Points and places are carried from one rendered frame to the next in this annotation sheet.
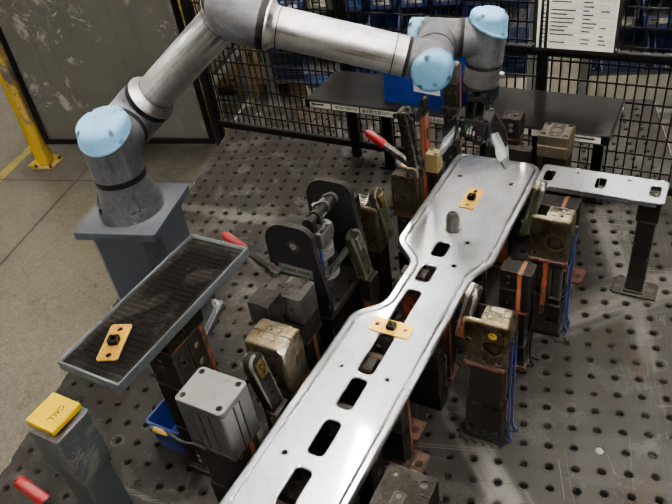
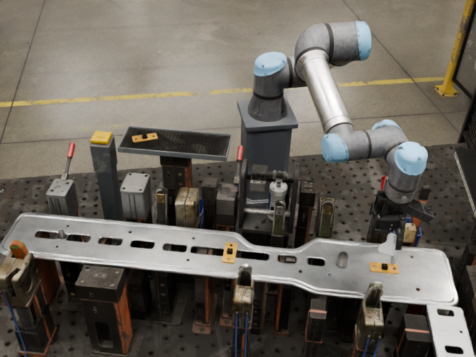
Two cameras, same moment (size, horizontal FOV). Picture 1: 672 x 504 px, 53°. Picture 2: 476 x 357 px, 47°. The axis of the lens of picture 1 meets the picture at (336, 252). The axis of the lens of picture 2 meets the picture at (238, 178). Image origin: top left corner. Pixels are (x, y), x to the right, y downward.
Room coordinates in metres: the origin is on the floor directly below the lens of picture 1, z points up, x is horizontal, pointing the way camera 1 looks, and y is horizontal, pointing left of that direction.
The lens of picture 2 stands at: (0.41, -1.13, 2.21)
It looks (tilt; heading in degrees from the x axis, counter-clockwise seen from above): 38 degrees down; 62
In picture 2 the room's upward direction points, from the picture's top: 2 degrees clockwise
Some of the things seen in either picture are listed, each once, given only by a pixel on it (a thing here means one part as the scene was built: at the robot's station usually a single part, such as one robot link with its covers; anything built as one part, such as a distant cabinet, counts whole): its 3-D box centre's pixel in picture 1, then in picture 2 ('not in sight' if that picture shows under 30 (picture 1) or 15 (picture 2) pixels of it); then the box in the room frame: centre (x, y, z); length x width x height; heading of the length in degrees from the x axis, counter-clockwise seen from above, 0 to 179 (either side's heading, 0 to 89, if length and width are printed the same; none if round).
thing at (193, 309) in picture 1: (160, 303); (176, 142); (0.93, 0.32, 1.16); 0.37 x 0.14 x 0.02; 147
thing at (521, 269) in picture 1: (516, 316); (313, 341); (1.07, -0.38, 0.84); 0.11 x 0.08 x 0.29; 57
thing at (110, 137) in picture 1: (110, 143); (271, 73); (1.37, 0.45, 1.27); 0.13 x 0.12 x 0.14; 166
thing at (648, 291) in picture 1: (642, 244); not in sight; (1.25, -0.74, 0.84); 0.11 x 0.06 x 0.29; 57
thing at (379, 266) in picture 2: (471, 196); (384, 266); (1.33, -0.34, 1.01); 0.08 x 0.04 x 0.01; 147
